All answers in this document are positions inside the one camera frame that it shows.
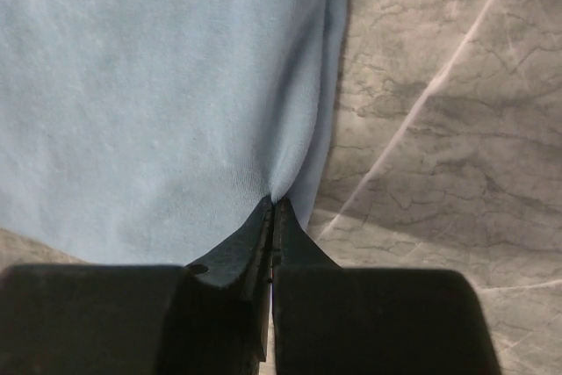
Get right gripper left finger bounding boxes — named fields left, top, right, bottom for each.
left=1, top=198, right=273, bottom=374

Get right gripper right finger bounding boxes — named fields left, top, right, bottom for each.
left=272, top=199, right=501, bottom=375

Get grey-blue t shirt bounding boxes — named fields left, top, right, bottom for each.
left=1, top=0, right=348, bottom=263

